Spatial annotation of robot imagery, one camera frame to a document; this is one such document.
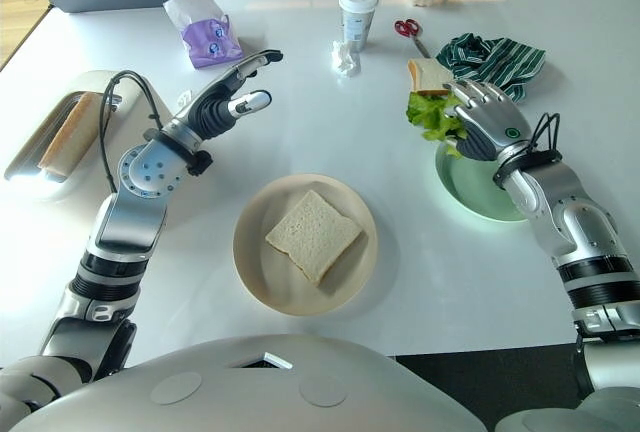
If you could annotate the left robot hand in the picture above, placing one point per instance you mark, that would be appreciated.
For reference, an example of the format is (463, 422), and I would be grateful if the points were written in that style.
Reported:
(215, 109)

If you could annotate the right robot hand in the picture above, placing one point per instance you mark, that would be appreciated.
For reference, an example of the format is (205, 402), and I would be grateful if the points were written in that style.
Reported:
(495, 119)

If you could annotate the green lettuce leaf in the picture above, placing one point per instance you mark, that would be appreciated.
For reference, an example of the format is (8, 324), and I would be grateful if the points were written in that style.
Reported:
(430, 114)

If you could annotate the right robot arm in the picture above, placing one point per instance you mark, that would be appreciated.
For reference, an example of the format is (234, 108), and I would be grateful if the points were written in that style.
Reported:
(582, 232)

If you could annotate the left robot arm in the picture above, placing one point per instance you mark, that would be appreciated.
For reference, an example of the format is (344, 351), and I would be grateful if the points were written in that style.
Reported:
(132, 212)

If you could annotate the green striped cloth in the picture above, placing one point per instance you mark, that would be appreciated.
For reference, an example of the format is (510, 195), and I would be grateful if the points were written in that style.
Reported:
(500, 59)

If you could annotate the purple and white bag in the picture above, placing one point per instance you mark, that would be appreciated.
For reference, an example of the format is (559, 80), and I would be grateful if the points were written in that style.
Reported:
(210, 37)

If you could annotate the green plate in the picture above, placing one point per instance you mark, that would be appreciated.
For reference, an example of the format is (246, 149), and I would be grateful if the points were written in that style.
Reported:
(465, 187)

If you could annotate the bread slice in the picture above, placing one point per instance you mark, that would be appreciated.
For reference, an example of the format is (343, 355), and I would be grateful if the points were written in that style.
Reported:
(427, 77)
(70, 137)
(312, 234)

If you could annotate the crumpled white tissue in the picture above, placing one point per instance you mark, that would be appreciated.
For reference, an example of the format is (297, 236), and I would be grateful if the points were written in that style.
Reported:
(345, 59)

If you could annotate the paper cup with straw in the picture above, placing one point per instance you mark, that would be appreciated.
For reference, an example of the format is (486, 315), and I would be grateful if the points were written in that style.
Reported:
(357, 22)

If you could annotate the beige plate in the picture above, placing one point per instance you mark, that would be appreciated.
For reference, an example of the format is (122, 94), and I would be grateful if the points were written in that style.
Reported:
(260, 272)

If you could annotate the cream toaster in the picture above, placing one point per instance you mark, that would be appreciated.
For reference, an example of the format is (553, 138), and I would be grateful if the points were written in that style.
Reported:
(30, 152)

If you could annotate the robot body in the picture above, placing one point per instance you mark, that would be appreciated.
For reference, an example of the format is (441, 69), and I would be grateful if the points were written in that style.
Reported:
(250, 402)

